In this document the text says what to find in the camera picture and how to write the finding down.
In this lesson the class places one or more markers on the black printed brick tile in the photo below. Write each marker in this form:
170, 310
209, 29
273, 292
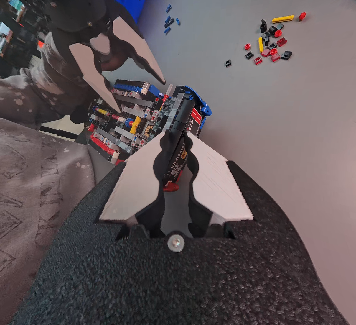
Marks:
169, 24

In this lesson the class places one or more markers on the person's left forearm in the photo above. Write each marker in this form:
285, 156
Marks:
50, 85

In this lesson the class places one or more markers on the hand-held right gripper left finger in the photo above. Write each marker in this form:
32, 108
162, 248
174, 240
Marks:
133, 191

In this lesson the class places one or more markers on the grey desk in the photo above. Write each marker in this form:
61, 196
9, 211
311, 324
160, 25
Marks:
278, 135

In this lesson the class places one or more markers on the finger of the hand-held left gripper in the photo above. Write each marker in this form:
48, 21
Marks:
89, 69
133, 38

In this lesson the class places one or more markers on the person's grey sweatshirt torso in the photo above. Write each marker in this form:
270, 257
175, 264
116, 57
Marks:
33, 191

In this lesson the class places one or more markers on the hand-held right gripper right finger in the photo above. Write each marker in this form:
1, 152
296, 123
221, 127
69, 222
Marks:
219, 188

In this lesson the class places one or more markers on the pile of small brick pieces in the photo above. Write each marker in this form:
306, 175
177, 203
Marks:
282, 19

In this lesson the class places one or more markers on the person's left hand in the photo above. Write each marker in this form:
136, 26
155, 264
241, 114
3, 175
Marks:
111, 63

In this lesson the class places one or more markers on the toy brick race car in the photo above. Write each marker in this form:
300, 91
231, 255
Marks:
144, 113

